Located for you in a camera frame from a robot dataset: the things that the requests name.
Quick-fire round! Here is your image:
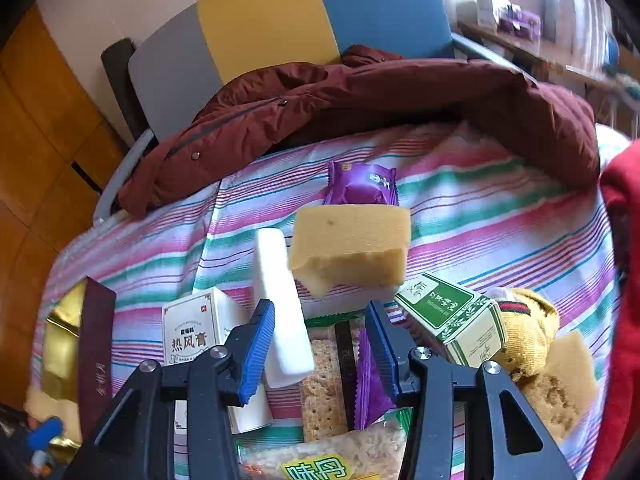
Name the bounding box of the white foam bar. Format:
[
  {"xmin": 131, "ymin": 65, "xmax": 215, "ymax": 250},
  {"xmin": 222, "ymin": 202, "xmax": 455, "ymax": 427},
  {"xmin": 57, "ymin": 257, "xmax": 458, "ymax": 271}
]
[{"xmin": 253, "ymin": 228, "xmax": 314, "ymax": 389}]

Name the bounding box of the white medicine box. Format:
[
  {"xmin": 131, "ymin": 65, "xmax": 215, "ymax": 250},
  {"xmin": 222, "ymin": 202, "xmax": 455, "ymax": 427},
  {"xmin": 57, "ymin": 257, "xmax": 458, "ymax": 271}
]
[{"xmin": 162, "ymin": 287, "xmax": 272, "ymax": 434}]

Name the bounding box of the green white tea box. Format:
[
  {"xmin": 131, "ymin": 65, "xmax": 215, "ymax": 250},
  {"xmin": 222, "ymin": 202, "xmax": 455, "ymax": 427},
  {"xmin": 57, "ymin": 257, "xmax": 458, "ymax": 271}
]
[{"xmin": 395, "ymin": 272, "xmax": 508, "ymax": 368}]

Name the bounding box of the green rice snack bag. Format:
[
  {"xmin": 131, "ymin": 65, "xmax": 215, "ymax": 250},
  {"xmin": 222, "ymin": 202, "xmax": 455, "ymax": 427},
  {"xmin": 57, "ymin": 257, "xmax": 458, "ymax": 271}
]
[{"xmin": 239, "ymin": 408, "xmax": 412, "ymax": 480}]

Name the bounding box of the large yellow sponge block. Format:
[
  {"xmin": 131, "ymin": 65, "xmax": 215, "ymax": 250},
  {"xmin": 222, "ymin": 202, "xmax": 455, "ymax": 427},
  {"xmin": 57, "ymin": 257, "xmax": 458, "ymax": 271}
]
[{"xmin": 288, "ymin": 204, "xmax": 411, "ymax": 299}]

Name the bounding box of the yellow sock bundle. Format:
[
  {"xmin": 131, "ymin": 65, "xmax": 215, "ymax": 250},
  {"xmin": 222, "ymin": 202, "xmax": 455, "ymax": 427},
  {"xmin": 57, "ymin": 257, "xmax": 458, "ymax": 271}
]
[{"xmin": 486, "ymin": 287, "xmax": 560, "ymax": 382}]

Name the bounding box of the purple snack packet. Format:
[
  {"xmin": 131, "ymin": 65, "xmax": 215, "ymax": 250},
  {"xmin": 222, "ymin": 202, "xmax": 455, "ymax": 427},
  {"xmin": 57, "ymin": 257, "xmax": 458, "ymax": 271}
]
[
  {"xmin": 323, "ymin": 160, "xmax": 399, "ymax": 206},
  {"xmin": 354, "ymin": 328, "xmax": 395, "ymax": 430}
]

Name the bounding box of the yellow sponge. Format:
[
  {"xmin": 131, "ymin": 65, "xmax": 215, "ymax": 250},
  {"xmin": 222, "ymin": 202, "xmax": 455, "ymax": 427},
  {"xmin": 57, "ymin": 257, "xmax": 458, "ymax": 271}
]
[{"xmin": 518, "ymin": 330, "xmax": 599, "ymax": 444}]

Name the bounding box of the cracker packet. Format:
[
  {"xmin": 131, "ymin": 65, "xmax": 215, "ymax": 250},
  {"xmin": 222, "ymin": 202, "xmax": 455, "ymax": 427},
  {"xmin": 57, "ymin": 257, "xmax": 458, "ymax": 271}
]
[{"xmin": 300, "ymin": 311, "xmax": 363, "ymax": 442}]

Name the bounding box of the wooden desk with clutter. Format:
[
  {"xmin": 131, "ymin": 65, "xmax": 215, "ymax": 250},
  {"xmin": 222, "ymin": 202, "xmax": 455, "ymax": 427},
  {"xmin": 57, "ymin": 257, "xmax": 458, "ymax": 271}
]
[{"xmin": 456, "ymin": 0, "xmax": 639, "ymax": 139}]

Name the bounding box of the maroon gold gift box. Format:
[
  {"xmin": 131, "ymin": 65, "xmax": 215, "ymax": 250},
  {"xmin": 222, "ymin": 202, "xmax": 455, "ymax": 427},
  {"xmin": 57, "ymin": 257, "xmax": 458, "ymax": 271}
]
[{"xmin": 41, "ymin": 276, "xmax": 116, "ymax": 443}]

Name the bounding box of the red fleece blanket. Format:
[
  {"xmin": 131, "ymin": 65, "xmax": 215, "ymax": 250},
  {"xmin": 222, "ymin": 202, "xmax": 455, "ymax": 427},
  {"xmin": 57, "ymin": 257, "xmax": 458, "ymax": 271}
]
[{"xmin": 585, "ymin": 141, "xmax": 639, "ymax": 479}]

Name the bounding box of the maroon puffer jacket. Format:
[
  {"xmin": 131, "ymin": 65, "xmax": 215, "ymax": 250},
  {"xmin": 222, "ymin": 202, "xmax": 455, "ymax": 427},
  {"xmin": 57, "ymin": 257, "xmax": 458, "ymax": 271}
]
[{"xmin": 118, "ymin": 44, "xmax": 600, "ymax": 218}]

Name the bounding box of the wooden wardrobe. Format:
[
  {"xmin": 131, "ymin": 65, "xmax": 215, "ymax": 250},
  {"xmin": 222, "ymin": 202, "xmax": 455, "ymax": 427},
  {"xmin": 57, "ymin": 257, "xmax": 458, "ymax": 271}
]
[{"xmin": 1, "ymin": 6, "xmax": 128, "ymax": 410}]

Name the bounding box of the grey yellow blue headboard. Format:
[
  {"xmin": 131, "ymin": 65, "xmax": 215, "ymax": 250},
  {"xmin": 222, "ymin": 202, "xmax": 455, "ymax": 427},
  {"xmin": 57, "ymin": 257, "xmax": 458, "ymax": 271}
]
[{"xmin": 128, "ymin": 0, "xmax": 454, "ymax": 141}]

